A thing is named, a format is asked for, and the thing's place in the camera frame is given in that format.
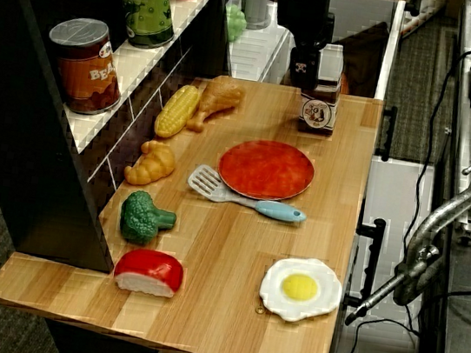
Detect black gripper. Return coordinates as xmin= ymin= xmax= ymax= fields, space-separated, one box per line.
xmin=265 ymin=0 xmax=338 ymax=94

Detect chocolate milk carton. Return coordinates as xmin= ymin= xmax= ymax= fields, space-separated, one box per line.
xmin=296 ymin=40 xmax=349 ymax=138

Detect white toy sink counter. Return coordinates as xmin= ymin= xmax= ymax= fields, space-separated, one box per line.
xmin=222 ymin=0 xmax=407 ymax=103

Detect green toy grapes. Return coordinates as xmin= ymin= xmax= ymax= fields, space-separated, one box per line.
xmin=222 ymin=3 xmax=249 ymax=43

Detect toy chicken drumstick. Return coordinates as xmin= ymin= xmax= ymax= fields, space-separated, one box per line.
xmin=185 ymin=74 xmax=247 ymax=137

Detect black upright kitchen panel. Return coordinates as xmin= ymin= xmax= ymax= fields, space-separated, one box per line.
xmin=201 ymin=0 xmax=244 ymax=81
xmin=0 ymin=0 xmax=151 ymax=275

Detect red round pizza disc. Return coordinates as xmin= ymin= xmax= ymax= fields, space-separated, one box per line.
xmin=214 ymin=133 xmax=319 ymax=206

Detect white pipe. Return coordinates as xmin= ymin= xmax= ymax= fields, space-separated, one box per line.
xmin=399 ymin=0 xmax=447 ymax=44

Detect yellow toy corn cob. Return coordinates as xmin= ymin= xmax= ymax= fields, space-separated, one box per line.
xmin=153 ymin=81 xmax=202 ymax=143

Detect white kitchen cabinet front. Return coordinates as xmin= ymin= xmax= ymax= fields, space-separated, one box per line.
xmin=331 ymin=152 xmax=448 ymax=353

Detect white tiled shelf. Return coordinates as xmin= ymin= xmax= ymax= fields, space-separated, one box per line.
xmin=56 ymin=0 xmax=220 ymax=170

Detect green pea can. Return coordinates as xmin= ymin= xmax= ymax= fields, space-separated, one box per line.
xmin=108 ymin=0 xmax=181 ymax=53

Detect dark tile backsplash panel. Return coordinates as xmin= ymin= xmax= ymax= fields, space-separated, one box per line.
xmin=84 ymin=30 xmax=195 ymax=198

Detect toy croissant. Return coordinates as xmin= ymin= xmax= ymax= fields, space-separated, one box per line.
xmin=123 ymin=137 xmax=179 ymax=190

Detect grey metal C-clamp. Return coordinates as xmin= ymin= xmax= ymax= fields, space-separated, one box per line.
xmin=343 ymin=121 xmax=471 ymax=343

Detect toy fried egg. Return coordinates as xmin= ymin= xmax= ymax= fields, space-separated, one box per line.
xmin=255 ymin=251 xmax=346 ymax=330

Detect orange bean can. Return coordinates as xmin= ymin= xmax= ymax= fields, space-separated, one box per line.
xmin=38 ymin=13 xmax=131 ymax=119

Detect green toy broccoli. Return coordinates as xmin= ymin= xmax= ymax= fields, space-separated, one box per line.
xmin=116 ymin=187 xmax=181 ymax=249

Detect red white sushi piece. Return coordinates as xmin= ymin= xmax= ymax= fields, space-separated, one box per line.
xmin=111 ymin=244 xmax=187 ymax=300

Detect black drawer handle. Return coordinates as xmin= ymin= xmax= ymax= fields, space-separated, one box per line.
xmin=373 ymin=103 xmax=400 ymax=163
xmin=343 ymin=215 xmax=388 ymax=312

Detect black cable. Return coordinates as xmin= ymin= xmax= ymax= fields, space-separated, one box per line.
xmin=404 ymin=280 xmax=471 ymax=316
xmin=401 ymin=43 xmax=471 ymax=248
xmin=333 ymin=310 xmax=423 ymax=353

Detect grey spatula blue handle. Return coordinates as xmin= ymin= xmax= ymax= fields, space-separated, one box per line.
xmin=182 ymin=161 xmax=313 ymax=226

